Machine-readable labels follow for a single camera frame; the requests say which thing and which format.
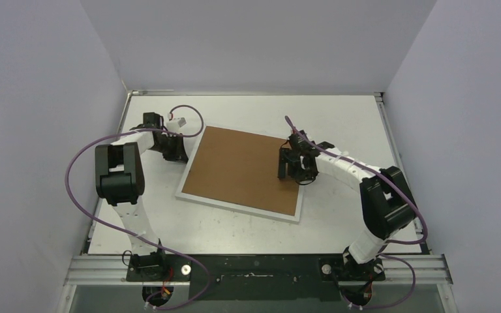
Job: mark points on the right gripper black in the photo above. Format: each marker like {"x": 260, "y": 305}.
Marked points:
{"x": 287, "y": 163}

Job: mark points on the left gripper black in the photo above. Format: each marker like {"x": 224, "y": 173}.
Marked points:
{"x": 180, "y": 154}

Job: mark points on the white picture frame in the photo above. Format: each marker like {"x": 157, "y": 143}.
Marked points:
{"x": 233, "y": 208}

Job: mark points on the white brown backing board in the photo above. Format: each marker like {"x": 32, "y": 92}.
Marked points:
{"x": 242, "y": 168}

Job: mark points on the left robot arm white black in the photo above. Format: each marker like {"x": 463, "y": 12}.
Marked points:
{"x": 120, "y": 181}

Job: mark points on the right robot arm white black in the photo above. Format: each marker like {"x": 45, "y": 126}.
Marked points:
{"x": 386, "y": 200}

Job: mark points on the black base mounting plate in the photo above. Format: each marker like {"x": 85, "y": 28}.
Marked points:
{"x": 254, "y": 277}

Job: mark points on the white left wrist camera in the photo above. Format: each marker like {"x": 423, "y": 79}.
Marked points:
{"x": 175, "y": 125}

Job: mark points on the aluminium front rail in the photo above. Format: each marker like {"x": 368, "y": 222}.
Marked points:
{"x": 109, "y": 270}

